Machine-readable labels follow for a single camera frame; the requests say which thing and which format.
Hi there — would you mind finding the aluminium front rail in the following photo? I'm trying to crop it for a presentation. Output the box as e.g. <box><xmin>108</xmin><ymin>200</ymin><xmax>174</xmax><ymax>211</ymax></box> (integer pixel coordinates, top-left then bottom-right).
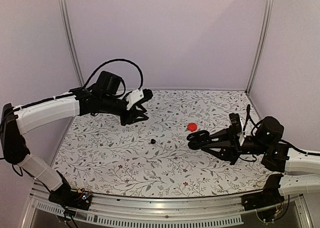
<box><xmin>21</xmin><ymin>184</ymin><xmax>316</xmax><ymax>227</ymax></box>

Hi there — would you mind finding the red earbud charging case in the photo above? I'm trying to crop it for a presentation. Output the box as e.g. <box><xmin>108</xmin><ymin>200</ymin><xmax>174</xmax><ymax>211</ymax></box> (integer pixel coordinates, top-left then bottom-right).
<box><xmin>187</xmin><ymin>123</ymin><xmax>198</xmax><ymax>132</ymax></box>

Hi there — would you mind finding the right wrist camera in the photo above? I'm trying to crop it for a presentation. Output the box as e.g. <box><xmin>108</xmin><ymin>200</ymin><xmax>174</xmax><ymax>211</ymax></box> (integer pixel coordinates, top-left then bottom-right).
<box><xmin>229</xmin><ymin>113</ymin><xmax>246</xmax><ymax>146</ymax></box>

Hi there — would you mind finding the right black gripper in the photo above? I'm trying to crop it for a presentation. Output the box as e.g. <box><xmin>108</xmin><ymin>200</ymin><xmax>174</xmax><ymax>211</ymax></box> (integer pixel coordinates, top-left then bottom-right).
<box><xmin>200</xmin><ymin>126</ymin><xmax>269</xmax><ymax>165</ymax></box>

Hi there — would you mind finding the right aluminium frame post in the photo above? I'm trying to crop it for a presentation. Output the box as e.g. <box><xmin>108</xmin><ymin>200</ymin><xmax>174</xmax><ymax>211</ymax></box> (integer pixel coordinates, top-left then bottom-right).
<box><xmin>245</xmin><ymin>0</ymin><xmax>274</xmax><ymax>96</ymax></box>

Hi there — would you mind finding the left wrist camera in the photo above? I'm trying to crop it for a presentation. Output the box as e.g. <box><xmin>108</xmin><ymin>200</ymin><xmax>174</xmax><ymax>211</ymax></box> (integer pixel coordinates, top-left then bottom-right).
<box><xmin>124</xmin><ymin>89</ymin><xmax>153</xmax><ymax>110</ymax></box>

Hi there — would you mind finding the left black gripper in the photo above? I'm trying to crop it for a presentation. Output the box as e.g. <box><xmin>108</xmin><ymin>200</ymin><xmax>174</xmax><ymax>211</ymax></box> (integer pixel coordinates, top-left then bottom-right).
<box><xmin>101</xmin><ymin>94</ymin><xmax>150</xmax><ymax>127</ymax></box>

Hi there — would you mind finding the aluminium frame post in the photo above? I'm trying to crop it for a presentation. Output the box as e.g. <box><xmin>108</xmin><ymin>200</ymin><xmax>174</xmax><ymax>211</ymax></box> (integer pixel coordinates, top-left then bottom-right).
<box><xmin>245</xmin><ymin>0</ymin><xmax>274</xmax><ymax>96</ymax></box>
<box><xmin>58</xmin><ymin>0</ymin><xmax>85</xmax><ymax>86</ymax></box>

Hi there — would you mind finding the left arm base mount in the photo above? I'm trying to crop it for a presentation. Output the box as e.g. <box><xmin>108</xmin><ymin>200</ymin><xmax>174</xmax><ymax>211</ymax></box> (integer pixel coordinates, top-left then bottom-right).
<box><xmin>48</xmin><ymin>183</ymin><xmax>92</xmax><ymax>210</ymax></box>

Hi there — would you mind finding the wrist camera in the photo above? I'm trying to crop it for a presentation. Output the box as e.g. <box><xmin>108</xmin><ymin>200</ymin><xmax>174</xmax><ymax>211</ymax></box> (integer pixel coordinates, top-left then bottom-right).
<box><xmin>124</xmin><ymin>89</ymin><xmax>153</xmax><ymax>110</ymax></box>
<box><xmin>229</xmin><ymin>113</ymin><xmax>246</xmax><ymax>146</ymax></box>

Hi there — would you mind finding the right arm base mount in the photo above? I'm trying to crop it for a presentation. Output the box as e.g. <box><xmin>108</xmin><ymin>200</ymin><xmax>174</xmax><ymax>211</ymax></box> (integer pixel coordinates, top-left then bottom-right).
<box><xmin>241</xmin><ymin>174</ymin><xmax>285</xmax><ymax>211</ymax></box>

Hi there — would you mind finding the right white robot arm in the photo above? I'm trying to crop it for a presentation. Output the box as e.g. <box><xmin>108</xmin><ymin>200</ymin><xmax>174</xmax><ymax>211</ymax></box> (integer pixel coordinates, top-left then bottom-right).
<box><xmin>187</xmin><ymin>113</ymin><xmax>320</xmax><ymax>206</ymax></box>

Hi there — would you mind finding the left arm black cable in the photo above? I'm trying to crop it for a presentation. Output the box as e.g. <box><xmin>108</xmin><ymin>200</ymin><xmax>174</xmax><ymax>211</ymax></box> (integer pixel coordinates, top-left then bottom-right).
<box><xmin>83</xmin><ymin>58</ymin><xmax>145</xmax><ymax>90</ymax></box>

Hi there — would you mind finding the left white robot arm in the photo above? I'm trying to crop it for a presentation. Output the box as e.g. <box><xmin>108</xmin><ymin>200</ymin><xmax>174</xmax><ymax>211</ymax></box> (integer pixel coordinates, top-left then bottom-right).
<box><xmin>0</xmin><ymin>71</ymin><xmax>153</xmax><ymax>205</ymax></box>

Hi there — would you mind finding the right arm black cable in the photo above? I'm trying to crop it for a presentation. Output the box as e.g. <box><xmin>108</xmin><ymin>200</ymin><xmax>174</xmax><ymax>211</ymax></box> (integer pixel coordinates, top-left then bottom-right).
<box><xmin>237</xmin><ymin>104</ymin><xmax>262</xmax><ymax>162</ymax></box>

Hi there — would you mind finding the black earbud charging case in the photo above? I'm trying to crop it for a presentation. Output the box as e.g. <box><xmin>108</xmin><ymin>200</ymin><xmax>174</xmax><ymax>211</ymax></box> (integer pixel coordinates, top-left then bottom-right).
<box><xmin>186</xmin><ymin>130</ymin><xmax>211</xmax><ymax>150</ymax></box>

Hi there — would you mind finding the floral patterned table mat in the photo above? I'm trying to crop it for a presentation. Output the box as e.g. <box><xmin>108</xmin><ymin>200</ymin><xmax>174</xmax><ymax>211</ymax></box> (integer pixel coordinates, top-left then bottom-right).
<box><xmin>52</xmin><ymin>90</ymin><xmax>271</xmax><ymax>198</ymax></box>

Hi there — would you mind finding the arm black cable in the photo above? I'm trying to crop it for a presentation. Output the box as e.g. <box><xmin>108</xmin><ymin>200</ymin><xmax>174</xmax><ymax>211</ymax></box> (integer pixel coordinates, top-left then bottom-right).
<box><xmin>237</xmin><ymin>104</ymin><xmax>262</xmax><ymax>162</ymax></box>
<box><xmin>83</xmin><ymin>58</ymin><xmax>145</xmax><ymax>90</ymax></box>

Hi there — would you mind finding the left aluminium frame post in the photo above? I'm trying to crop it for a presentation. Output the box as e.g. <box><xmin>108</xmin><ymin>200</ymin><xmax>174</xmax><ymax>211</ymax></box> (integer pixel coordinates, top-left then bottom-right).
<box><xmin>58</xmin><ymin>0</ymin><xmax>85</xmax><ymax>86</ymax></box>

